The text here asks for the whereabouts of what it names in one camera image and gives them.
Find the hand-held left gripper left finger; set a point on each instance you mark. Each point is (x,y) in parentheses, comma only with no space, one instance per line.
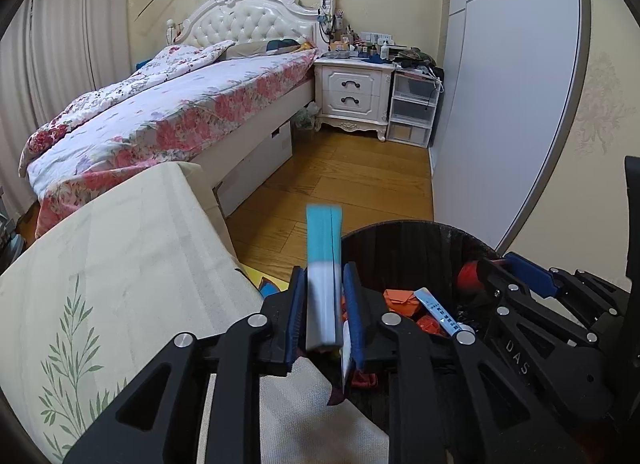
(297,314)

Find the pillow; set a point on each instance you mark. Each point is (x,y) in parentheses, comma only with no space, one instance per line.
(255,48)

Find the yellow and blue sheet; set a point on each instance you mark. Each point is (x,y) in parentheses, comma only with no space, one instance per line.
(265,284)

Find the floral quilt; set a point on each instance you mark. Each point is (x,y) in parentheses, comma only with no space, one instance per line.
(130,83)

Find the teal and white box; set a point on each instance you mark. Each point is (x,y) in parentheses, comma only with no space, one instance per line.
(322,264)

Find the floral bedsheet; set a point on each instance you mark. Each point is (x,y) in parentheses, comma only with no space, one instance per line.
(210,103)

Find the beige curtain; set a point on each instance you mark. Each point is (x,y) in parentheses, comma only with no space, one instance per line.
(15,83)
(85,33)

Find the red plastic bag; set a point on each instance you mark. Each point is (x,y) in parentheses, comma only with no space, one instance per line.
(429,324)

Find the clutter of small bottles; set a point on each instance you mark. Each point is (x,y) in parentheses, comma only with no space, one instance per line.
(380,51)

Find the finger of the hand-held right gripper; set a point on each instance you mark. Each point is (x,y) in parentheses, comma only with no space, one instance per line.
(545,344)
(527,271)

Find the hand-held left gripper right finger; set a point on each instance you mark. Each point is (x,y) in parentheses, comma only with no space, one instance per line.
(352,314)

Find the white storage box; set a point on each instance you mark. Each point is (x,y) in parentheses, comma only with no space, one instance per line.
(255,163)

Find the light blue printed packet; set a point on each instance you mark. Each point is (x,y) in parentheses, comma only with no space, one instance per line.
(440,316)

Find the clear plastic bag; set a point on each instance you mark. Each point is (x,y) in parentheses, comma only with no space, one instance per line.
(304,117)

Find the grey sliding wardrobe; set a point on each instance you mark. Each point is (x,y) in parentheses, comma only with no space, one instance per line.
(515,93)

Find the white nightstand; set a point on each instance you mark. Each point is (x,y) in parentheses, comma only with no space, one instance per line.
(352,93)

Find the clear plastic drawer unit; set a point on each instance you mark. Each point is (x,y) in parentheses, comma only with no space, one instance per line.
(412,108)

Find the orange paper box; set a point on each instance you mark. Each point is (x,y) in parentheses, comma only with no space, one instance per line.
(400,300)

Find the red canister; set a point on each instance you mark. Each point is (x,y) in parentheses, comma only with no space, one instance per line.
(467,276)

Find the white tufted bed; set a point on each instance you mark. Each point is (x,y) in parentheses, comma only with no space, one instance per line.
(250,23)

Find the black trash bin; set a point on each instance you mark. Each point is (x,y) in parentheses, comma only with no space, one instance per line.
(400,254)

